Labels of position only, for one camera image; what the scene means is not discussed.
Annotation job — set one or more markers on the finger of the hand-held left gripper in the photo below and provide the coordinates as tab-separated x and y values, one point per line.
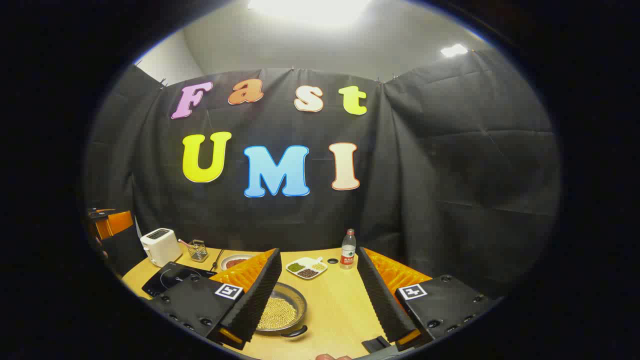
117	222

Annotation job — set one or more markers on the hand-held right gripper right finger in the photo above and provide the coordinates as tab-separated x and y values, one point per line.
380	295

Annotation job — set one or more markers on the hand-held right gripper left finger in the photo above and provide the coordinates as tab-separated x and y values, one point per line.
260	295

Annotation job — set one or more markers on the black induction cooktop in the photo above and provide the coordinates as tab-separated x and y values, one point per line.
167	280

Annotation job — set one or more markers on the large heap of soybeans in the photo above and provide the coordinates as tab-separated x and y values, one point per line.
277	314

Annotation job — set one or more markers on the red meat slice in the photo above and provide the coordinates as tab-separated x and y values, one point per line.
236	262

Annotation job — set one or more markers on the round white plate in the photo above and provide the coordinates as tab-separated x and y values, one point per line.
242	257

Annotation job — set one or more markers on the heap of green mung beans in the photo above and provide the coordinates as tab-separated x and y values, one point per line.
295	267

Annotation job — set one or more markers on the white toaster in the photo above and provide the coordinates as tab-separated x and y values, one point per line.
160	247

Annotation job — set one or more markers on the heap of dark red beans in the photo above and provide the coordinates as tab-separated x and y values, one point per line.
307	273

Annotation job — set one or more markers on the clear water bottle red label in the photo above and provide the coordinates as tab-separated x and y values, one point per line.
348	250

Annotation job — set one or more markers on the white divided dish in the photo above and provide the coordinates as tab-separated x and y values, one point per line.
314	262

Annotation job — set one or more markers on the small heap of soybeans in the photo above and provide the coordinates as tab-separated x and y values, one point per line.
318	266

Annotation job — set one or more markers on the pink straw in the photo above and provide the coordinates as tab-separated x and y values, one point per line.
184	243

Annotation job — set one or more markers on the ceiling light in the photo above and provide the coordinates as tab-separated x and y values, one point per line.
454	50

